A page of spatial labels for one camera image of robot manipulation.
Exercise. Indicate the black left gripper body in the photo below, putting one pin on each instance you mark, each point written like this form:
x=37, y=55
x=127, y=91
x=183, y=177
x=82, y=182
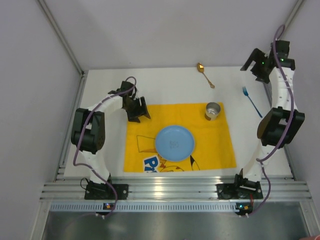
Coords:
x=136, y=107

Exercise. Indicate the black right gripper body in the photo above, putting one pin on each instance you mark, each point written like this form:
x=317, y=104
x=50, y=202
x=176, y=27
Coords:
x=256, y=63

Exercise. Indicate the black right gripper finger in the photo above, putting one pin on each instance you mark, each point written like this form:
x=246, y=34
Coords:
x=263, y=79
x=255, y=56

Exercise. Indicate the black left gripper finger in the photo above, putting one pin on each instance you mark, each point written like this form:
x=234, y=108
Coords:
x=145, y=113
x=134, y=119

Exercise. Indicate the blue fork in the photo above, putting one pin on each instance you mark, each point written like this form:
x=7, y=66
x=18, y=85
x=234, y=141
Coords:
x=245, y=92

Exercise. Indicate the blue plastic plate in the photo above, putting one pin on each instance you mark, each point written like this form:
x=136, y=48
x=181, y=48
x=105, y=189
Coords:
x=174, y=143

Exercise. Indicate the gold spoon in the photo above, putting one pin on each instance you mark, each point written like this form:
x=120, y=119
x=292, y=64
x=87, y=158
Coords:
x=201, y=69

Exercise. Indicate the metal cup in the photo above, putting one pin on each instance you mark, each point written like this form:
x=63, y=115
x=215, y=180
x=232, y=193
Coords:
x=212, y=111

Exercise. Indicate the yellow placemat cloth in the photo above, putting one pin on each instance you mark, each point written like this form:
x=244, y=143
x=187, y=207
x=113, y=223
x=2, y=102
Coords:
x=213, y=145

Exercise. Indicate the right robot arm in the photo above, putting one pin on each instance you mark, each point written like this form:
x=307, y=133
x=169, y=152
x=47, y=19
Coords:
x=280, y=125

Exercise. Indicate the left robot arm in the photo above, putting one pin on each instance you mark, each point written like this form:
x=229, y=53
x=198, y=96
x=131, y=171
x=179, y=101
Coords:
x=88, y=132

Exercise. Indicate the right aluminium frame post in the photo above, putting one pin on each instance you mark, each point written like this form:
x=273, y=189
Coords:
x=283, y=29

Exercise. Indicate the aluminium frame post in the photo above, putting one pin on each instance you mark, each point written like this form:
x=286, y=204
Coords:
x=60, y=35
x=283, y=29

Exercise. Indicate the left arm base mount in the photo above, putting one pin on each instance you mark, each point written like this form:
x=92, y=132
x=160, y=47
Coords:
x=100, y=191

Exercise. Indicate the left aluminium frame post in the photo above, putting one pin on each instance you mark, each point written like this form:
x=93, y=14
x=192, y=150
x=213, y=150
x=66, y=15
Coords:
x=60, y=35

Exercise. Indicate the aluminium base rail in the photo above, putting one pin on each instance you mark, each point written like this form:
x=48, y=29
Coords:
x=165, y=188

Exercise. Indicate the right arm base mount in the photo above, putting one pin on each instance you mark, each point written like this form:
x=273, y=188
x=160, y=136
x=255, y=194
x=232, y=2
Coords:
x=229, y=191

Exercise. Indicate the perforated cable duct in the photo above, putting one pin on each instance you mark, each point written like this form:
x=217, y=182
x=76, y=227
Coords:
x=150, y=207

